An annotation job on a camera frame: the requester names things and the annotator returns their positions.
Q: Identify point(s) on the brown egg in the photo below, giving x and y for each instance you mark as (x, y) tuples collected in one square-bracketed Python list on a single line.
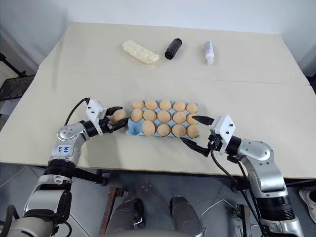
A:
[(163, 130), (165, 104), (179, 106), (163, 116), (179, 117), (151, 104), (148, 128), (193, 131), (192, 121), (137, 115), (119, 116), (138, 104), (149, 115), (178, 130), (191, 107)]

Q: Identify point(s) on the rusty metal bar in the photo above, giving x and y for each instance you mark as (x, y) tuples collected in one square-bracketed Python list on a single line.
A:
[(110, 209)]

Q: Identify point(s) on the small white bottle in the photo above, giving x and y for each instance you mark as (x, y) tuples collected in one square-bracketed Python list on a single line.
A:
[(209, 52)]

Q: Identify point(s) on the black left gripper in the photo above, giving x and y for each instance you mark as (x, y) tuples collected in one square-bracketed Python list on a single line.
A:
[(104, 126)]

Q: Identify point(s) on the black cylindrical bottle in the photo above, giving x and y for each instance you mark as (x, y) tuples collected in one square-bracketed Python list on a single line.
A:
[(173, 48)]

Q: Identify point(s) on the black tripod stand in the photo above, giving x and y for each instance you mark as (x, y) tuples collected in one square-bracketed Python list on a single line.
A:
[(12, 64)]

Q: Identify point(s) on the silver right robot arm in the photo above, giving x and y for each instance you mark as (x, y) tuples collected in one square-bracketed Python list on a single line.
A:
[(262, 158)]

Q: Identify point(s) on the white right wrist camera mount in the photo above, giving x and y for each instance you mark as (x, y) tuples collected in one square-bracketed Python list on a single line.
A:
[(224, 127)]

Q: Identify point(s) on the black mesh panel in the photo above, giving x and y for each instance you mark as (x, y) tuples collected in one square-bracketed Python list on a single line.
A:
[(15, 87)]

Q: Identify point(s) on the dark rounded grey shape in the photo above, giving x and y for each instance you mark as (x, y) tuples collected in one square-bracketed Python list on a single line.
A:
[(184, 214), (127, 217)]

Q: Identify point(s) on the white sneaker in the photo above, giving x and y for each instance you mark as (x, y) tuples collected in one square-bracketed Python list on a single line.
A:
[(308, 196)]

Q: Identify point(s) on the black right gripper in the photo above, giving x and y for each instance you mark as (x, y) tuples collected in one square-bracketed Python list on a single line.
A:
[(213, 142)]

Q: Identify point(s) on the blue egg carton tray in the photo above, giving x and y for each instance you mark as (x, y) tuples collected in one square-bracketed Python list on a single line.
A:
[(134, 129)]

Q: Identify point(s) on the plastic-wrapped pale bread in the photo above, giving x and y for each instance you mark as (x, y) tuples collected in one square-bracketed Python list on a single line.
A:
[(140, 52)]

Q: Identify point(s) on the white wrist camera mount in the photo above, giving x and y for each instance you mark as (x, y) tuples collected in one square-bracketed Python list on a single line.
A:
[(95, 108), (224, 127)]

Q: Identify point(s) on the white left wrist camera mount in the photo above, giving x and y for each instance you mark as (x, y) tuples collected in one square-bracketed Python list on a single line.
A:
[(95, 108)]

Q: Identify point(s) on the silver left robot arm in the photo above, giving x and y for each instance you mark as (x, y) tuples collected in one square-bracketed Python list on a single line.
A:
[(66, 138)]

